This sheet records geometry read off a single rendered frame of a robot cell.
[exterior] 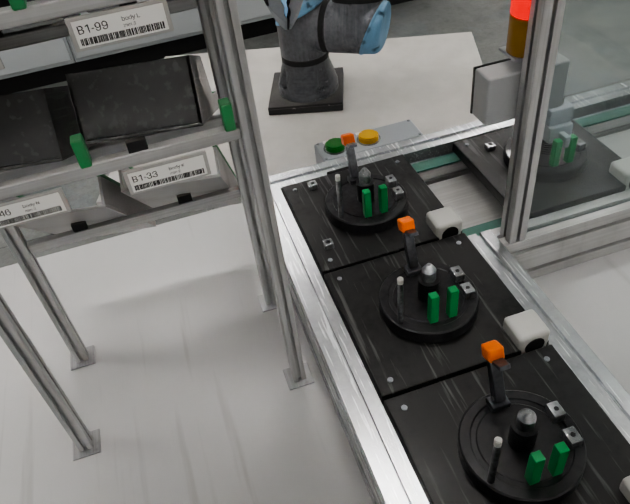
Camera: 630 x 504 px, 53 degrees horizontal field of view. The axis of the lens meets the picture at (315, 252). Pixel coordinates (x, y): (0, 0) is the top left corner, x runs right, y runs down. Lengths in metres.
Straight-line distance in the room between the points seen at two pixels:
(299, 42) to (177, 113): 0.85
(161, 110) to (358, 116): 0.90
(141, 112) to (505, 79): 0.47
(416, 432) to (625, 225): 0.56
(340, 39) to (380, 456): 0.98
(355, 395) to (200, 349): 0.32
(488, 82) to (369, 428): 0.47
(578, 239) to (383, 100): 0.68
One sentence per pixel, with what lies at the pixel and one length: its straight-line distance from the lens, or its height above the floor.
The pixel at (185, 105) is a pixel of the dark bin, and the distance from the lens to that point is 0.70.
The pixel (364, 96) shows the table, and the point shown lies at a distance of 1.63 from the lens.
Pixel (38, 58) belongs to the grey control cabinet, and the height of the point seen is 0.18.
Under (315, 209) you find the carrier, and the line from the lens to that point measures 1.09.
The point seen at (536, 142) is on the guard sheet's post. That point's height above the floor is 1.14.
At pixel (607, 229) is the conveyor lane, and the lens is 1.15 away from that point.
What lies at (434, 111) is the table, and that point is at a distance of 1.55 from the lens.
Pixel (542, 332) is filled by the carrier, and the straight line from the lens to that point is 0.88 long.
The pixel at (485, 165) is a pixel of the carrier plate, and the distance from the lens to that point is 1.18.
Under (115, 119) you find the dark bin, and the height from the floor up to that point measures 1.32.
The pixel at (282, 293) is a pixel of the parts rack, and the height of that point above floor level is 1.05.
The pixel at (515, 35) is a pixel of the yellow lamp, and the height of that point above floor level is 1.29.
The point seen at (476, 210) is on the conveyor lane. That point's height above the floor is 0.92.
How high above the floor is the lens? 1.65
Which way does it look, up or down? 43 degrees down
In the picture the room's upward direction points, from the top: 8 degrees counter-clockwise
